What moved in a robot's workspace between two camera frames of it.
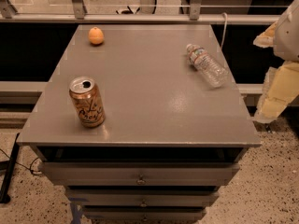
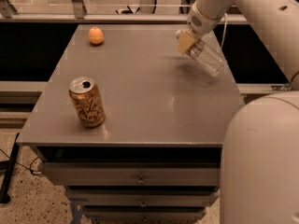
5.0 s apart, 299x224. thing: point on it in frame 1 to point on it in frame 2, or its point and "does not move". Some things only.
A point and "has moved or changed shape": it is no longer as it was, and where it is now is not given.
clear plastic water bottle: x=204 y=63 has moved or changed shape
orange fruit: x=96 y=35 does not move
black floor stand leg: x=5 y=197 does not move
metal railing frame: x=78 y=16 does not move
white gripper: x=289 y=35 to x=201 y=22
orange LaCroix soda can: x=87 y=101 does not move
